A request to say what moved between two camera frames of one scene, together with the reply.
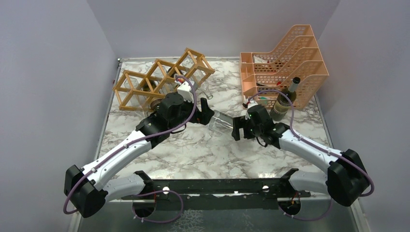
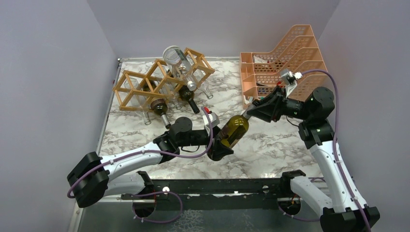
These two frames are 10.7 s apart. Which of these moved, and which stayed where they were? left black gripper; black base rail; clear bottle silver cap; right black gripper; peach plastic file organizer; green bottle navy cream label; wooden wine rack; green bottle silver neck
Moved: green bottle silver neck; right black gripper; left black gripper; clear bottle silver cap; green bottle navy cream label
Stayed: peach plastic file organizer; wooden wine rack; black base rail
